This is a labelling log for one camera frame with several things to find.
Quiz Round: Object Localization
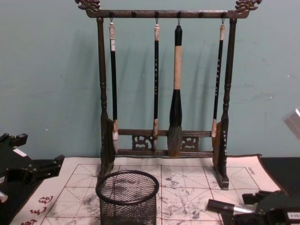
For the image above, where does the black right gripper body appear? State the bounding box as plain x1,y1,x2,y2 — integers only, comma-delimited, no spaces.
231,191,300,225

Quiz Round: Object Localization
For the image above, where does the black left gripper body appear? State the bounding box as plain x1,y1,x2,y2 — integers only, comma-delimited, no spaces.
0,140,36,188

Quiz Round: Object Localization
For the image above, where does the white felt mat, red grid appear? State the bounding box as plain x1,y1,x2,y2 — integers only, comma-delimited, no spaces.
12,153,282,225

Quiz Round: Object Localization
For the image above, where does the dark wooden brush rack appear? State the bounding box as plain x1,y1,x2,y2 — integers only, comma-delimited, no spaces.
74,0,263,190

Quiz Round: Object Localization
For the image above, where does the thin black brush, white label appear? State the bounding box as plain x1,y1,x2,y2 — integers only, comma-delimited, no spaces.
108,22,120,148

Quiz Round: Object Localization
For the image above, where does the thin black brush, pale tip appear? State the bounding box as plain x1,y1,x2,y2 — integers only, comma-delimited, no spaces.
210,23,227,146

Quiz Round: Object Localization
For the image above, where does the thin black brush, white lettering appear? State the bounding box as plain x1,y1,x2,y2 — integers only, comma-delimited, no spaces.
152,22,161,152

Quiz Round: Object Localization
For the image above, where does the black wire mesh pen holder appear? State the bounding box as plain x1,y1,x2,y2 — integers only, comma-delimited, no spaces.
95,170,160,225

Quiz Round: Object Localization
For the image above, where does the thick brush with tan handle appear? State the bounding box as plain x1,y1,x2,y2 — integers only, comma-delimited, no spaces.
167,24,184,158

